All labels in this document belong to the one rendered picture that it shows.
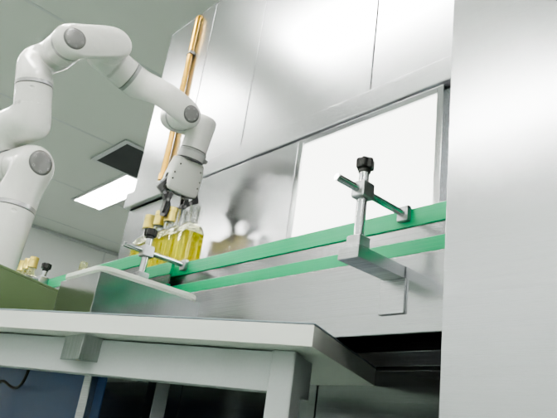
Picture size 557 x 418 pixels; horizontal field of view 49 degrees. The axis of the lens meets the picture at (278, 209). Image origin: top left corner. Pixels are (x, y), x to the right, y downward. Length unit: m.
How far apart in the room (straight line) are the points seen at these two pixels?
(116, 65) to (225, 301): 0.70
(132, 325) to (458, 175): 0.58
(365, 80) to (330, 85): 0.13
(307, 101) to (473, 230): 1.05
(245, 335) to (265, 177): 0.76
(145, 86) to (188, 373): 0.87
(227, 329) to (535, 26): 0.59
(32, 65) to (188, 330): 0.83
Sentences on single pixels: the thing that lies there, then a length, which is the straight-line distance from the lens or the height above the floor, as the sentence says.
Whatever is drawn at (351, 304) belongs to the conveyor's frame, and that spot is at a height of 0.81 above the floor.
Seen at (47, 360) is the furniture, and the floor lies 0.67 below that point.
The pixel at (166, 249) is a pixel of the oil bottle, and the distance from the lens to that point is 1.62.
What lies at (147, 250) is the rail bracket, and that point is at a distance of 1.42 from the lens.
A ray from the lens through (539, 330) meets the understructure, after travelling 0.65.
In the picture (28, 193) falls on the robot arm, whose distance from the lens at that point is 1.48.
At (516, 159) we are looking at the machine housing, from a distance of 0.72.
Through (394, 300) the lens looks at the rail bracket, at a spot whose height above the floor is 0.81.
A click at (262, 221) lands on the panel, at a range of 1.58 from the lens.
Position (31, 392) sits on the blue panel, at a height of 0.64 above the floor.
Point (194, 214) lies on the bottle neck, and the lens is 1.61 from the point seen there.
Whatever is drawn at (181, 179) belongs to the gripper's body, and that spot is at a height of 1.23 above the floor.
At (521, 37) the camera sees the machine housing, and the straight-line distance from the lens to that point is 0.80.
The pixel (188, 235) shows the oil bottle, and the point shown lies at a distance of 1.57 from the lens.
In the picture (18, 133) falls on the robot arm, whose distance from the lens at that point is 1.55.
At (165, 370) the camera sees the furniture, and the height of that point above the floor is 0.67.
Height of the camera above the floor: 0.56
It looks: 22 degrees up
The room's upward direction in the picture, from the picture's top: 8 degrees clockwise
